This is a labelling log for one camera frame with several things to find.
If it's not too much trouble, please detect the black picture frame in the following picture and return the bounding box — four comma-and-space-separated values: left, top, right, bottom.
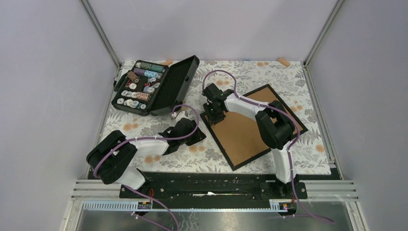
199, 83, 309, 172

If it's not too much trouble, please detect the brown cardboard backing board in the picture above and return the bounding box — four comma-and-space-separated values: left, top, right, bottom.
204, 87, 304, 167

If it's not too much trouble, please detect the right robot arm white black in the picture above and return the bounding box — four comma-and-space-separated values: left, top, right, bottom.
202, 84, 297, 198

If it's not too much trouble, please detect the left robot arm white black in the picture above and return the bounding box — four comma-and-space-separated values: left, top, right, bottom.
86, 112, 206, 198

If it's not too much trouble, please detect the black open poker chip case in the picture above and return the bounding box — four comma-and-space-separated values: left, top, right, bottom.
111, 55, 200, 116

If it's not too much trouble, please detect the left wooden cork piece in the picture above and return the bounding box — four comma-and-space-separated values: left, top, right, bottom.
160, 60, 173, 66

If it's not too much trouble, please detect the wooden cork piece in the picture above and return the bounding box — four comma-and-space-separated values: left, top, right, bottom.
160, 60, 173, 66
278, 57, 291, 67

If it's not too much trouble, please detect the floral patterned table mat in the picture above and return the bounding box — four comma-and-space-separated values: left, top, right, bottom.
91, 60, 333, 175

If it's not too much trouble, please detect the right wooden cork piece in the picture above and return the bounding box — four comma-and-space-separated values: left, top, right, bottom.
278, 57, 291, 67

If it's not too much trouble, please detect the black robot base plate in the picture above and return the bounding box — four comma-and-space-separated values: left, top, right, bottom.
88, 170, 341, 210

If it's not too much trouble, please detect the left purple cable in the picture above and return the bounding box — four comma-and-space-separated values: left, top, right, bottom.
93, 103, 201, 231

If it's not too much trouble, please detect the purple cable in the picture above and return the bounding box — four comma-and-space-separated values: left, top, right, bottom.
93, 103, 201, 231
202, 69, 335, 225

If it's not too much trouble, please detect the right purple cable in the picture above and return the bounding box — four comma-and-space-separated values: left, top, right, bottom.
202, 69, 335, 225

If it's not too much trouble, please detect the white slotted cable duct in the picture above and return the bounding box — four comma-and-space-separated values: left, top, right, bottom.
83, 200, 289, 213

